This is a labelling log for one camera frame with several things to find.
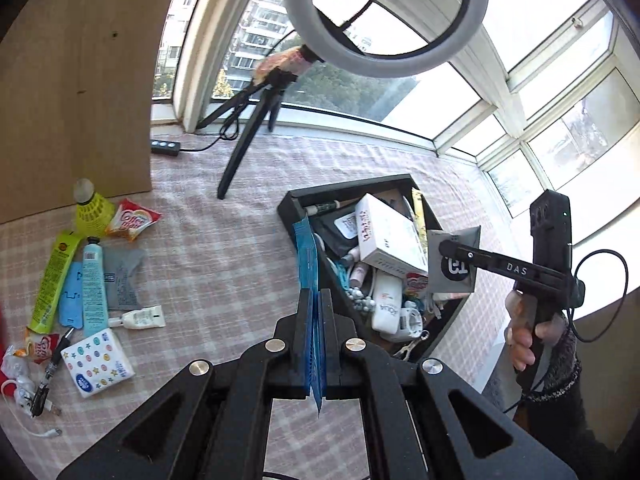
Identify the black storage box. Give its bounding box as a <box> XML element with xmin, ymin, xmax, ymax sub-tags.
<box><xmin>278</xmin><ymin>174</ymin><xmax>463</xmax><ymax>363</ymax></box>

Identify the green-yellow tube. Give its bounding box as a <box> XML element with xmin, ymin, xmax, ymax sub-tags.
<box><xmin>27</xmin><ymin>231</ymin><xmax>81</xmax><ymax>334</ymax></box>

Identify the yellow plastic shuttlecock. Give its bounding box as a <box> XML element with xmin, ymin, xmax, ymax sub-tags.
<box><xmin>74</xmin><ymin>178</ymin><xmax>116</xmax><ymax>237</ymax></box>

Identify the white patterned tissue pack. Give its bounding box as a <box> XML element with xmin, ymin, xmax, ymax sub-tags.
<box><xmin>62</xmin><ymin>328</ymin><xmax>136</xmax><ymax>399</ymax></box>

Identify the wooden back board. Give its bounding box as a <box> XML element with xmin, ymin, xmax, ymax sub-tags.
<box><xmin>1</xmin><ymin>0</ymin><xmax>170</xmax><ymax>221</ymax></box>

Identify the grey foil packet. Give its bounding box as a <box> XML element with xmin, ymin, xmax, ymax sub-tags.
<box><xmin>103</xmin><ymin>247</ymin><xmax>145</xmax><ymax>311</ymax></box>

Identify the white ring light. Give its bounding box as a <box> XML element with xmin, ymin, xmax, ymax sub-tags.
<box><xmin>283</xmin><ymin>0</ymin><xmax>489</xmax><ymax>79</ymax></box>

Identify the black gel pen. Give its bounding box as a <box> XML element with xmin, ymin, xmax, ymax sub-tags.
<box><xmin>30</xmin><ymin>327</ymin><xmax>75</xmax><ymax>417</ymax></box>

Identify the white cardboard box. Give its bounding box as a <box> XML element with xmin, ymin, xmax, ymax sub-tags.
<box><xmin>355</xmin><ymin>194</ymin><xmax>427</xmax><ymax>278</ymax></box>

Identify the blue plastic phone stand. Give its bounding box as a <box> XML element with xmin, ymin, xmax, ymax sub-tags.
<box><xmin>58</xmin><ymin>261</ymin><xmax>84</xmax><ymax>330</ymax></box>

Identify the blue Vinda wet wipes pack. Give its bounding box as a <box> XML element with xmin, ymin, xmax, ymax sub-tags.
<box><xmin>294</xmin><ymin>217</ymin><xmax>326</xmax><ymax>413</ymax></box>

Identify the light blue hand cream tube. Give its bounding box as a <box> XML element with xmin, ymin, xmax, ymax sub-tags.
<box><xmin>81</xmin><ymin>236</ymin><xmax>108</xmax><ymax>337</ymax></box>

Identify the black cable remote switch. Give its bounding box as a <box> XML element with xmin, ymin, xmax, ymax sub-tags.
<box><xmin>150</xmin><ymin>139</ymin><xmax>181</xmax><ymax>157</ymax></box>

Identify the grey black-circle packet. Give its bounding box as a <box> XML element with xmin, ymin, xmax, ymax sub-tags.
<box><xmin>426</xmin><ymin>226</ymin><xmax>480</xmax><ymax>294</ymax></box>

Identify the white AQUA bottle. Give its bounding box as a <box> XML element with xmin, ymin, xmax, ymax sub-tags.
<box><xmin>371</xmin><ymin>270</ymin><xmax>402</xmax><ymax>335</ymax></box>

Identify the person's right hand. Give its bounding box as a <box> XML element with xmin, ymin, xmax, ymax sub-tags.
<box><xmin>504</xmin><ymin>290</ymin><xmax>566</xmax><ymax>372</ymax></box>

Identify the red white coffee sachet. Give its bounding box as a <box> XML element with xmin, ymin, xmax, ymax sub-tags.
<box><xmin>105</xmin><ymin>198</ymin><xmax>162</xmax><ymax>242</ymax></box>

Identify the crumpled white plastic bag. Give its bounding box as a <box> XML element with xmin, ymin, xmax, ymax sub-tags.
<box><xmin>1</xmin><ymin>344</ymin><xmax>36</xmax><ymax>414</ymax></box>

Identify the white USB cable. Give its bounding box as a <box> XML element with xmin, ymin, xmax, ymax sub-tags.
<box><xmin>0</xmin><ymin>378</ymin><xmax>65</xmax><ymax>439</ymax></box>

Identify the small white cream tube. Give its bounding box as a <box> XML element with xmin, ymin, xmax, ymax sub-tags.
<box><xmin>108</xmin><ymin>306</ymin><xmax>166</xmax><ymax>330</ymax></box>

